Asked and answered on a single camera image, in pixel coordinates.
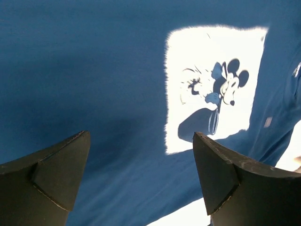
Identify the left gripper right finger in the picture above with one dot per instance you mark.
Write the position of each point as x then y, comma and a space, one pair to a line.
239, 191

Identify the blue mickey t-shirt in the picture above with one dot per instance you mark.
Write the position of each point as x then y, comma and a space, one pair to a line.
142, 76

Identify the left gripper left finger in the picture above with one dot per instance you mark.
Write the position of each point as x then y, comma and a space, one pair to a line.
40, 189

